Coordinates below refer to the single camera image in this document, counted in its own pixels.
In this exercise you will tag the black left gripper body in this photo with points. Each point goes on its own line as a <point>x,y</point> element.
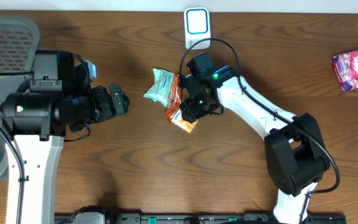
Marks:
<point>105,101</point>

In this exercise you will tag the red orange snack bag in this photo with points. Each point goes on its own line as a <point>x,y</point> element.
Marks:
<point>173,109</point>

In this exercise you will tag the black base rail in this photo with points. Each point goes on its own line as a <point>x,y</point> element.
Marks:
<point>95,214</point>

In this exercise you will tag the small orange snack packet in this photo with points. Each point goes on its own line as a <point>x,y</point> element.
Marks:
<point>186,124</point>

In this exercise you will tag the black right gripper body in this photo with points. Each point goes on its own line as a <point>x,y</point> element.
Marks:
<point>190,107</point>

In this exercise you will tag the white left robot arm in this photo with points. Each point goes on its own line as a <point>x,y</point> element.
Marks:
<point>58,96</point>

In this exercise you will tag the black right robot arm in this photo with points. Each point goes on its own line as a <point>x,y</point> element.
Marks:
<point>294,149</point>

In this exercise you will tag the white barcode scanner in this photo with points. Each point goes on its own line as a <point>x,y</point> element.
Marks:
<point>197,25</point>

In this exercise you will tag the teal wipes packet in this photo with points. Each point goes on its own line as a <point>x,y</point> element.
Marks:
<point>160,90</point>

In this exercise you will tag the purple pink pad package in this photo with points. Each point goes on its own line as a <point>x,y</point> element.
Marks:
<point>345,67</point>

